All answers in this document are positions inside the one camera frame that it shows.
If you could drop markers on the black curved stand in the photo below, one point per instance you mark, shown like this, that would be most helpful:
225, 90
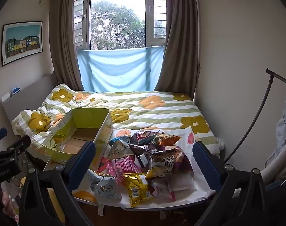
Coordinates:
255, 113

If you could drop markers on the floral striped quilt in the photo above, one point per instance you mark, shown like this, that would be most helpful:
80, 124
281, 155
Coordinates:
145, 113

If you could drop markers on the grey headboard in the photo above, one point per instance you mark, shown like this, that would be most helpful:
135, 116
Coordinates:
30, 94

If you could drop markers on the white plastic bag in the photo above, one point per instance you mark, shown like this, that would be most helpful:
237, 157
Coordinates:
220, 143

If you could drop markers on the pink white snack bag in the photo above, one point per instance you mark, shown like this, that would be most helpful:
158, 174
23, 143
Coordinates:
124, 169

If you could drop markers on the window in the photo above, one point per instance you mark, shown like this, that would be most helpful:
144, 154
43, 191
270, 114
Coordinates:
117, 18

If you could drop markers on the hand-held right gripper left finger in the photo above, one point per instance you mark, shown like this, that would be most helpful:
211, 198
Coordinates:
83, 159

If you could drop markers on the brown curtain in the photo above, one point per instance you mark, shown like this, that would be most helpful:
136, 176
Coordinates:
180, 51
62, 47

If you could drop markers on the red pink striped snack bag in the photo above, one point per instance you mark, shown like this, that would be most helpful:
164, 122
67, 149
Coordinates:
160, 189

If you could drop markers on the yellow snack bag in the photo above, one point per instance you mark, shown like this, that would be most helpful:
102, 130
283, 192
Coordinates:
135, 188

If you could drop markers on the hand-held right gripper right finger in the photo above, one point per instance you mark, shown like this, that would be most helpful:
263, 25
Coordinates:
205, 166

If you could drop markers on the person's left hand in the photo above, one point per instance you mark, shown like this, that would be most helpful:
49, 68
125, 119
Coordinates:
7, 203

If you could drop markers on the small white item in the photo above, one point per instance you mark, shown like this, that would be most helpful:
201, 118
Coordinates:
6, 97

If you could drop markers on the small blue item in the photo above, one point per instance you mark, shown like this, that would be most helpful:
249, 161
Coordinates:
15, 90

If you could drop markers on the pale blue white garment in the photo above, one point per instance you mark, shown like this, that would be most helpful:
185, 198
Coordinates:
281, 141

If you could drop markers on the framed wall picture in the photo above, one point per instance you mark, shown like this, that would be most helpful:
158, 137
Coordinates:
21, 42

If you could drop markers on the blue cloth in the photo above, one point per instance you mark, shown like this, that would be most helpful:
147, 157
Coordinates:
119, 70

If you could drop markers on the pile of assorted snack packets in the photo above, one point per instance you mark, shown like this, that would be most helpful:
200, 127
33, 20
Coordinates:
145, 146

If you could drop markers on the green printed cardboard box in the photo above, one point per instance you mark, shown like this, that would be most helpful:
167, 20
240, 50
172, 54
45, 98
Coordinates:
79, 136

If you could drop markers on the grey snack bag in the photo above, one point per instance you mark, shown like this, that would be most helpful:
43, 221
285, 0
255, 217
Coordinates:
103, 186

